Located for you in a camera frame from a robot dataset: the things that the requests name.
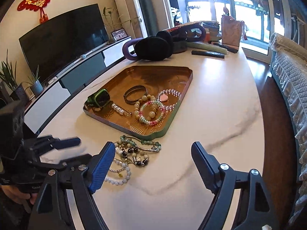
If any small framed photo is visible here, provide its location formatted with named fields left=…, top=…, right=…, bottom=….
left=111, top=28, right=128, bottom=40

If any white grey tv cabinet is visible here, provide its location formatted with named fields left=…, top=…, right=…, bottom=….
left=24, top=37, right=132, bottom=135

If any copper metal tray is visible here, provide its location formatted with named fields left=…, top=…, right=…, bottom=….
left=83, top=65, right=193, bottom=140

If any flat screen television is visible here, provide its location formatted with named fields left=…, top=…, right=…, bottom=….
left=19, top=4, right=109, bottom=83

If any clear crystal bead bracelet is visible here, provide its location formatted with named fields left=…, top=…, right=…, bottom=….
left=158, top=88, right=182, bottom=112

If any dark mixed bead bracelet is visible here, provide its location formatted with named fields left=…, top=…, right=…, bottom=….
left=114, top=134, right=163, bottom=167

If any grey potted plant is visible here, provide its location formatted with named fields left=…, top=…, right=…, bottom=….
left=26, top=66, right=44, bottom=98

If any pearl brooch pin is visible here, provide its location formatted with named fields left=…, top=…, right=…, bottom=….
left=111, top=103, right=132, bottom=117

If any black remote control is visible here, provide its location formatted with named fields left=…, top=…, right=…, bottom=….
left=191, top=50, right=225, bottom=59

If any white standing air conditioner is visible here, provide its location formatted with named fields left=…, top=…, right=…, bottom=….
left=115, top=0, right=148, bottom=39

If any pink paper gift bag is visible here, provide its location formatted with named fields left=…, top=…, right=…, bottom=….
left=221, top=6, right=247, bottom=47

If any pink green white bead bracelet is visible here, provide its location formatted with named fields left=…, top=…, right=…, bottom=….
left=138, top=100, right=167, bottom=126

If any dark potted plant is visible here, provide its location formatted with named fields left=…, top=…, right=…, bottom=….
left=1, top=50, right=29, bottom=106

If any person's left hand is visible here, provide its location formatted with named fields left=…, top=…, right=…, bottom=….
left=1, top=185, right=38, bottom=205

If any potted bamboo plant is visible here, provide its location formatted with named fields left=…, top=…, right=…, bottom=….
left=102, top=7, right=140, bottom=41

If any green black smart watch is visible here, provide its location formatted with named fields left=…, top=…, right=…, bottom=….
left=84, top=88, right=110, bottom=111

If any gold chain bracelet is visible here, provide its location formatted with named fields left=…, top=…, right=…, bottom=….
left=109, top=161, right=130, bottom=178

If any quilted sofa with cover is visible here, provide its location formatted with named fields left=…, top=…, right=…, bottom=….
left=268, top=33, right=306, bottom=225

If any white stick on cabinet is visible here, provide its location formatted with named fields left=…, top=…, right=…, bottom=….
left=46, top=42, right=109, bottom=86

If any metal bangle bracelet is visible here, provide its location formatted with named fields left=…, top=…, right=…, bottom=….
left=123, top=85, right=148, bottom=105

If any yellow jade bead bracelet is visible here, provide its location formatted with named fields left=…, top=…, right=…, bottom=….
left=133, top=94, right=159, bottom=123

